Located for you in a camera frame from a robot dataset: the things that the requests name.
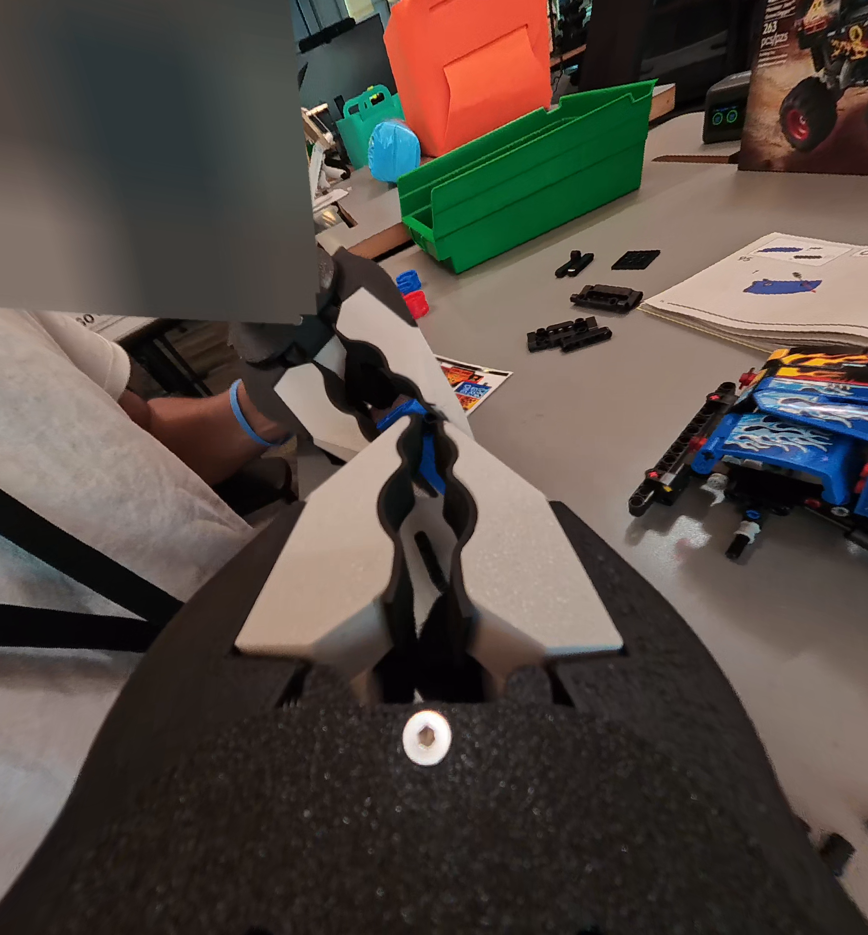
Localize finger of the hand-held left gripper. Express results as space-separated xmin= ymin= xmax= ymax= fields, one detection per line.
xmin=273 ymin=339 xmax=406 ymax=463
xmin=328 ymin=286 xmax=476 ymax=439

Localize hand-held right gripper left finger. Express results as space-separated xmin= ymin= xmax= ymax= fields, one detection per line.
xmin=234 ymin=416 xmax=424 ymax=706

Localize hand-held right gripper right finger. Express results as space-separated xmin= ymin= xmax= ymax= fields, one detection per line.
xmin=434 ymin=420 xmax=626 ymax=702

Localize blue lego beam piece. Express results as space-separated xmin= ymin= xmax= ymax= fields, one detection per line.
xmin=375 ymin=398 xmax=449 ymax=498

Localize person's left forearm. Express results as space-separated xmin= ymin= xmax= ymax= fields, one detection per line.
xmin=116 ymin=380 xmax=296 ymax=486

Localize lego sticker sheet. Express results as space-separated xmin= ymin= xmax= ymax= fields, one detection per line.
xmin=434 ymin=354 xmax=514 ymax=417

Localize black lego axle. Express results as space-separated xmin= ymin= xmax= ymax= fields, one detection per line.
xmin=413 ymin=531 xmax=449 ymax=593

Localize black lego brick with holes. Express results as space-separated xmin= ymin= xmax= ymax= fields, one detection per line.
xmin=570 ymin=283 xmax=644 ymax=314

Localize blue flame lego truck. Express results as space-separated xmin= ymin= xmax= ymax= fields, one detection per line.
xmin=627 ymin=347 xmax=868 ymax=567

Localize lego instruction booklet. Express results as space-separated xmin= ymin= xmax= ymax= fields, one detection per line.
xmin=638 ymin=232 xmax=868 ymax=355

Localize small black lego piece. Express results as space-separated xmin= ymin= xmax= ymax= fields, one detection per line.
xmin=817 ymin=833 xmax=857 ymax=876

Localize blue wristband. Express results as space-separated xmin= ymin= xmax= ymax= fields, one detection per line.
xmin=228 ymin=378 xmax=294 ymax=449

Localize white objects on table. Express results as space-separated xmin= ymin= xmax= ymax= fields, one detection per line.
xmin=302 ymin=106 xmax=352 ymax=229

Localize light blue round cap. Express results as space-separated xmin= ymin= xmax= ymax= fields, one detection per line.
xmin=368 ymin=120 xmax=422 ymax=184

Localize green plastic bin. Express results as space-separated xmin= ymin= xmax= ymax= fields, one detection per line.
xmin=397 ymin=79 xmax=657 ymax=275

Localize orange bag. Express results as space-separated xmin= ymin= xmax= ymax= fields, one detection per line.
xmin=383 ymin=0 xmax=555 ymax=158

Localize dark computer monitor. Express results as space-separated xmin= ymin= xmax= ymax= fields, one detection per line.
xmin=298 ymin=15 xmax=398 ymax=97

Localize black device green display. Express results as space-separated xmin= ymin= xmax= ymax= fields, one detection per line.
xmin=700 ymin=72 xmax=752 ymax=145

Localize monster truck picture box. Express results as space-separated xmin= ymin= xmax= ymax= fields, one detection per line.
xmin=739 ymin=0 xmax=868 ymax=176

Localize black lego frame piece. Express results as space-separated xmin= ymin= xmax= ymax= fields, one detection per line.
xmin=527 ymin=316 xmax=599 ymax=350

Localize green handled bag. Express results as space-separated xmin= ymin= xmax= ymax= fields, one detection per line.
xmin=335 ymin=84 xmax=406 ymax=170

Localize black harness strap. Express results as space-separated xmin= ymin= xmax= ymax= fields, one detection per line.
xmin=0 ymin=466 xmax=186 ymax=653

